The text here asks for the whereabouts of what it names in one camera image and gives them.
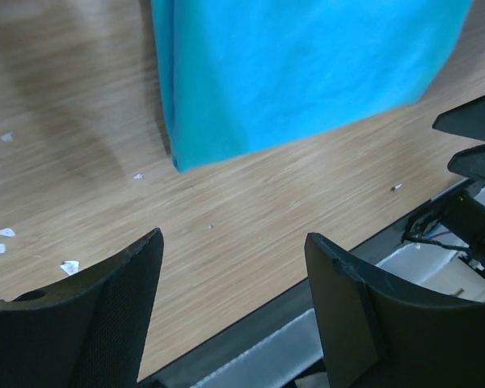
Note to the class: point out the cyan t shirt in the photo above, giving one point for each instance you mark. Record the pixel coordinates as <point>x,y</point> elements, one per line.
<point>238,77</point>

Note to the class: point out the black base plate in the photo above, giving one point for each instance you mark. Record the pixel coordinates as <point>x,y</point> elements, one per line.
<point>272,345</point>

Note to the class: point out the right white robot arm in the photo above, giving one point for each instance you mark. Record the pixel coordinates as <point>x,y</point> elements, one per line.
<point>461,214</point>

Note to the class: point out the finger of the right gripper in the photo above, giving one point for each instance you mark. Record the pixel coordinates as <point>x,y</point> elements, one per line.
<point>467,120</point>
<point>469,163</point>

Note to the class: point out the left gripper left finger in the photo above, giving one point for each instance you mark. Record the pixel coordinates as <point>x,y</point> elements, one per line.
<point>87,330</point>

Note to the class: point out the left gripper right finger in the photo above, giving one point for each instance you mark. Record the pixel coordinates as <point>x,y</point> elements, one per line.
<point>379,330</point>

